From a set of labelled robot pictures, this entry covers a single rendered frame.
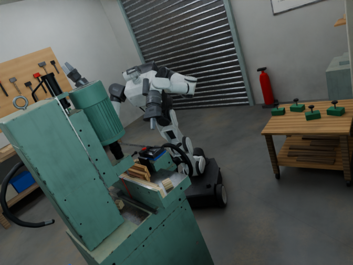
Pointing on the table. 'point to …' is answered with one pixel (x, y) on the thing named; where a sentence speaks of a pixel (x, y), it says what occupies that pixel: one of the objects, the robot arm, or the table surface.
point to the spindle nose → (115, 149)
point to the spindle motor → (98, 111)
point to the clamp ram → (145, 163)
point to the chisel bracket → (123, 164)
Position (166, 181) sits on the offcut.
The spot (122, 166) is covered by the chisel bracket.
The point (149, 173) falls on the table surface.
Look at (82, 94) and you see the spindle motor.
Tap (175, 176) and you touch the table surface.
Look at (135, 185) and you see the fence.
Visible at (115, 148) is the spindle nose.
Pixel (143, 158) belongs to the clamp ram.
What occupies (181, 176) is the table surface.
